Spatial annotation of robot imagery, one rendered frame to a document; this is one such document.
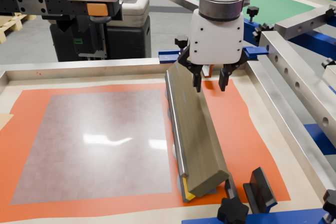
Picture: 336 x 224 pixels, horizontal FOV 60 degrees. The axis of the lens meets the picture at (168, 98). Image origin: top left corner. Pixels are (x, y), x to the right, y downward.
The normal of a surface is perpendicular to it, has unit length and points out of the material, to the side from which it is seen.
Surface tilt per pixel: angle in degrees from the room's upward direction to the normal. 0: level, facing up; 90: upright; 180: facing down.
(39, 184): 0
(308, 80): 0
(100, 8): 90
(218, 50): 95
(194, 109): 47
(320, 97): 0
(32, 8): 90
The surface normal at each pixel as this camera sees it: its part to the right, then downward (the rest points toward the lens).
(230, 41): 0.17, 0.62
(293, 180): 0.00, -0.80
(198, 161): -0.73, -0.50
